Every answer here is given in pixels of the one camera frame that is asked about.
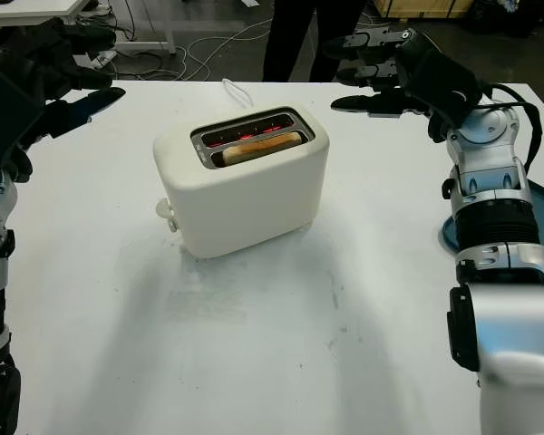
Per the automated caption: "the person in black trousers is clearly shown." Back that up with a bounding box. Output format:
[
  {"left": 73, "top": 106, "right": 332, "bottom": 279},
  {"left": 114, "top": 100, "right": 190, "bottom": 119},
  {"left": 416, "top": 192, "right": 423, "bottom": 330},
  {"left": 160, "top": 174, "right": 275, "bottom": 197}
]
[{"left": 262, "top": 0, "right": 368, "bottom": 83}]

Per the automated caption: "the white desk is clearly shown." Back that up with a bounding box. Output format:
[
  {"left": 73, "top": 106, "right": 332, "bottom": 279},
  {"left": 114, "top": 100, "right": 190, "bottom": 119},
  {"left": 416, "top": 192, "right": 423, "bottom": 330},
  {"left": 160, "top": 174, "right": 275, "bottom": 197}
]
[{"left": 0, "top": 0, "right": 178, "bottom": 58}]

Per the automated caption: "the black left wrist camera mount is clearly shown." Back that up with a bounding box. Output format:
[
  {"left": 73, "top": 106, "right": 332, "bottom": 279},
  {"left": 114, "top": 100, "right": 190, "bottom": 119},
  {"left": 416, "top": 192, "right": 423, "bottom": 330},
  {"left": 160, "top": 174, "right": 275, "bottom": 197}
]
[{"left": 0, "top": 67, "right": 46, "bottom": 158}]

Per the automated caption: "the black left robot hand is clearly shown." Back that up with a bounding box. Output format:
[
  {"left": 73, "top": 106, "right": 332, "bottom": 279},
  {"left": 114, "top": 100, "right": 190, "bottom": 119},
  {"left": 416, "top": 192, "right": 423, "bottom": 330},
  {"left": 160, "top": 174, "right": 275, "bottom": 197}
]
[{"left": 0, "top": 20, "right": 127, "bottom": 137}]

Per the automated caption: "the white power strip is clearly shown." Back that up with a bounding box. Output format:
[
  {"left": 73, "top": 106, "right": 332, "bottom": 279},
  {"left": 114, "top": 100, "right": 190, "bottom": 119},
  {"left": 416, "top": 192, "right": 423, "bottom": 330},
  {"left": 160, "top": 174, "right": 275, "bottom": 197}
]
[{"left": 88, "top": 48, "right": 118, "bottom": 69}]

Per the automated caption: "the white two-slot toaster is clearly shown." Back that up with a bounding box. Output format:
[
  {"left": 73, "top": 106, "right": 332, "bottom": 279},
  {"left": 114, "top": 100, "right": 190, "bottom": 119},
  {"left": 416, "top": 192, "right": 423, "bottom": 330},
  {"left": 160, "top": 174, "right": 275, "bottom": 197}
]
[{"left": 152, "top": 106, "right": 331, "bottom": 260}]

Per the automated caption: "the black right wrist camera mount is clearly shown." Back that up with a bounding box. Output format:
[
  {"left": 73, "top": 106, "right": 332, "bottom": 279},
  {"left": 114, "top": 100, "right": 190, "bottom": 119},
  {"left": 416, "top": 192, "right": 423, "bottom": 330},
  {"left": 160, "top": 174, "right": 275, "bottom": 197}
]
[{"left": 428, "top": 43, "right": 486, "bottom": 142}]

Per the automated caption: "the white toaster power cord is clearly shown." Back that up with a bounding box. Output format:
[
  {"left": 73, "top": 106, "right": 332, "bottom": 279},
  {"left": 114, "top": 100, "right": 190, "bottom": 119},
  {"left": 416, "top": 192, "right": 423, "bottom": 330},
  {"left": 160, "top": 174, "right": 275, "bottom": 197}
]
[{"left": 221, "top": 78, "right": 254, "bottom": 109}]

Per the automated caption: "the white floor cable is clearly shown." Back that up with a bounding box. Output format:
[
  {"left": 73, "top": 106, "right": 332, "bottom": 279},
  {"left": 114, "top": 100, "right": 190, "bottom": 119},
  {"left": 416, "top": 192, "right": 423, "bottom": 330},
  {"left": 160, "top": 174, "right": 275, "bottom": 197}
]
[{"left": 176, "top": 20, "right": 273, "bottom": 81}]

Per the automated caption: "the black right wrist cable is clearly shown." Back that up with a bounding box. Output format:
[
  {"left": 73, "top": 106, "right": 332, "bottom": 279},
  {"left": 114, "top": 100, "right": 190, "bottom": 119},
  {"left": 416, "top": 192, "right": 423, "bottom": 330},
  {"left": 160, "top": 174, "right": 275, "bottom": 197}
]
[{"left": 480, "top": 83, "right": 544, "bottom": 179}]

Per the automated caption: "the wooden crate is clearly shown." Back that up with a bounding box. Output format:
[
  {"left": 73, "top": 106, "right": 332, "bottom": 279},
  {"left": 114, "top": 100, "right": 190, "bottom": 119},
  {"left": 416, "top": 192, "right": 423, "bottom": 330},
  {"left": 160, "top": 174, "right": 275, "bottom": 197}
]
[{"left": 374, "top": 0, "right": 475, "bottom": 20}]

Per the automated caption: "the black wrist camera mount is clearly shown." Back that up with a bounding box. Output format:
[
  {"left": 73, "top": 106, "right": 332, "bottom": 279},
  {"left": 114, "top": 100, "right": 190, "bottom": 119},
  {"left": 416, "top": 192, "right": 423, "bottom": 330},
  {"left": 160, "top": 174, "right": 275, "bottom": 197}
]
[
  {"left": 428, "top": 43, "right": 486, "bottom": 142},
  {"left": 0, "top": 67, "right": 46, "bottom": 158}
]

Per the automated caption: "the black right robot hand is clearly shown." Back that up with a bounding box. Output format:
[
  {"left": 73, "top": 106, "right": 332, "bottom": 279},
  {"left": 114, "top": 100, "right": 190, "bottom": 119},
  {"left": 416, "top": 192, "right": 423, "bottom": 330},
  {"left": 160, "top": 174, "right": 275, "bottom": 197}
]
[{"left": 321, "top": 25, "right": 441, "bottom": 121}]

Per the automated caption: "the toasted bread slice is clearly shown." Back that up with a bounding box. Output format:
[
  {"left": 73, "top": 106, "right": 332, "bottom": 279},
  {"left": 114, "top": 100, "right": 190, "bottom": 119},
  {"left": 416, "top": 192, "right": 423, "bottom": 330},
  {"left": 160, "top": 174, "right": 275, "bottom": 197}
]
[{"left": 221, "top": 131, "right": 303, "bottom": 167}]

